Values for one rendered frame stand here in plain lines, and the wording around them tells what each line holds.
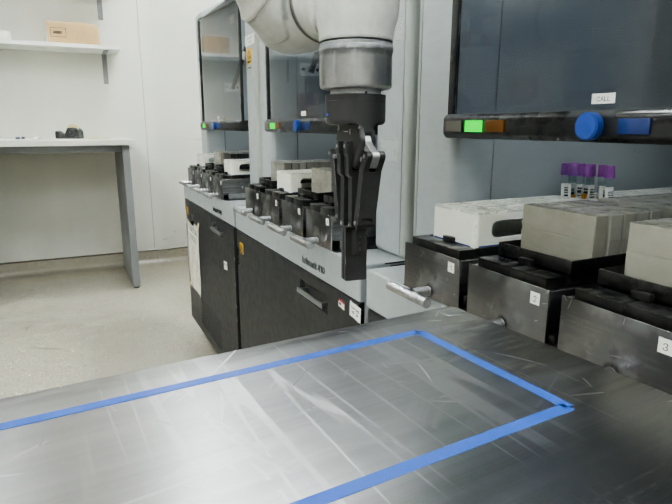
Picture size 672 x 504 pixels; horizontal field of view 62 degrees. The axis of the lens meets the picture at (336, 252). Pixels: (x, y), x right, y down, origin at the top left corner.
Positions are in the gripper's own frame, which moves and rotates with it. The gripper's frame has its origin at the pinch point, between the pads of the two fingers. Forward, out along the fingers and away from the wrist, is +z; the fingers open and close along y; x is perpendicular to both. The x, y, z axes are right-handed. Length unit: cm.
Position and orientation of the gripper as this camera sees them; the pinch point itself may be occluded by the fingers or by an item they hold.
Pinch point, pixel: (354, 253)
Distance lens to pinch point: 73.1
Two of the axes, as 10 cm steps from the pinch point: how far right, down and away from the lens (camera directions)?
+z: 0.0, 9.8, 2.1
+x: -9.3, 0.8, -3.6
